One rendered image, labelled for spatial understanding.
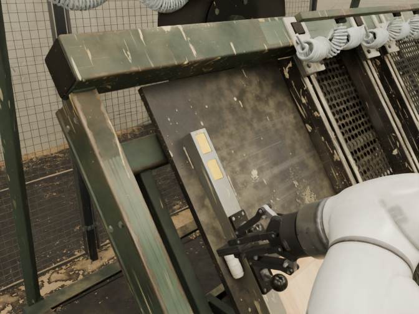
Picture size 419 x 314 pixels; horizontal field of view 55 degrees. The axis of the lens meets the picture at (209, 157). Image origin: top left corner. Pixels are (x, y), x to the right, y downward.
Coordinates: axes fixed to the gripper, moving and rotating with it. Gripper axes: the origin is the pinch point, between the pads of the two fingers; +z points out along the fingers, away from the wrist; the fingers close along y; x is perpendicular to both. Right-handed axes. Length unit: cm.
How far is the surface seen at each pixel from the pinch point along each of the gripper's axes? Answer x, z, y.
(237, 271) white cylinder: 8.1, 12.2, 8.0
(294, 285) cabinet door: 24.2, 13.5, 19.9
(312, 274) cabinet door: 32.3, 13.5, 20.8
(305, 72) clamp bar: 60, 7, -33
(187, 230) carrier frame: 73, 123, 6
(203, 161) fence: 11.2, 10.7, -19.0
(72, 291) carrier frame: 5, 123, 6
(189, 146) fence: 11.0, 13.1, -23.8
